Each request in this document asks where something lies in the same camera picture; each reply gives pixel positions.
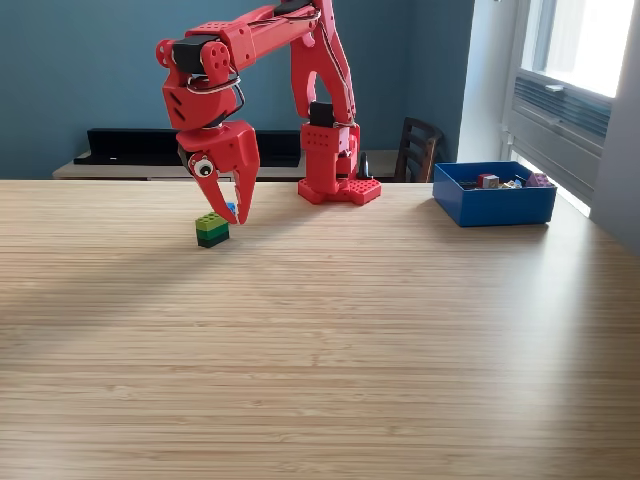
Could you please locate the black shelf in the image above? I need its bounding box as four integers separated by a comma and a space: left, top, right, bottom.
73, 128, 303, 168

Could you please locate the arm servo cable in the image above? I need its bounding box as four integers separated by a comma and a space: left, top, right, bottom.
186, 73, 247, 117

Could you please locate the grey window radiator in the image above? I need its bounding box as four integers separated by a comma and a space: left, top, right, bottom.
509, 69, 614, 201

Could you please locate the blue plastic bin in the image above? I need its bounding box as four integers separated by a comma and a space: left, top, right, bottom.
432, 160, 558, 229

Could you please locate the white framed window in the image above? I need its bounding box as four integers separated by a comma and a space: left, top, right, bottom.
519, 0, 640, 99

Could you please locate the dark wooden chair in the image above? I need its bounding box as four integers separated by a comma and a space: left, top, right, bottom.
393, 116, 445, 184

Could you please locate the pale wooden sideboard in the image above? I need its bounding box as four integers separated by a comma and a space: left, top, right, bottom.
52, 149, 404, 184

